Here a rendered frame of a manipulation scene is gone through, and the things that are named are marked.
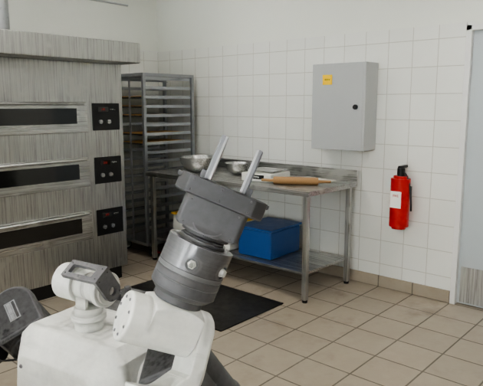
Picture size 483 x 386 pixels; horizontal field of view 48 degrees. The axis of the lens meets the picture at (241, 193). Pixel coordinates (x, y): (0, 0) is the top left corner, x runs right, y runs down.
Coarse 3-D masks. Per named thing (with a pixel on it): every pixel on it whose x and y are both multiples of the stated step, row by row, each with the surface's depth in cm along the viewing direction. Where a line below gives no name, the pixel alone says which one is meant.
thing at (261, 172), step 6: (258, 168) 473; (264, 168) 473; (270, 168) 473; (276, 168) 473; (282, 168) 473; (246, 174) 462; (258, 174) 455; (264, 174) 452; (270, 174) 451; (276, 174) 455; (282, 174) 464; (288, 174) 472; (252, 180) 460; (258, 180) 456
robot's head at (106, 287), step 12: (72, 264) 97; (84, 264) 96; (96, 264) 95; (72, 276) 94; (84, 276) 93; (96, 276) 92; (108, 276) 94; (96, 288) 93; (108, 288) 94; (96, 300) 94; (108, 300) 94
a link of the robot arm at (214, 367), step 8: (216, 360) 90; (208, 368) 87; (216, 368) 89; (224, 368) 91; (208, 376) 87; (216, 376) 88; (224, 376) 90; (208, 384) 86; (216, 384) 88; (224, 384) 89; (232, 384) 91
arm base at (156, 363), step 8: (152, 352) 91; (160, 352) 90; (144, 360) 90; (152, 360) 89; (160, 360) 88; (168, 360) 87; (144, 368) 88; (152, 368) 87; (160, 368) 86; (168, 368) 85; (144, 376) 86; (152, 376) 85; (160, 376) 85
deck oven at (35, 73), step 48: (0, 48) 358; (48, 48) 383; (96, 48) 411; (0, 96) 384; (48, 96) 411; (96, 96) 442; (0, 144) 387; (48, 144) 415; (96, 144) 446; (0, 192) 388; (48, 192) 419; (96, 192) 451; (0, 240) 391; (48, 240) 420; (96, 240) 456; (0, 288) 398; (48, 288) 432
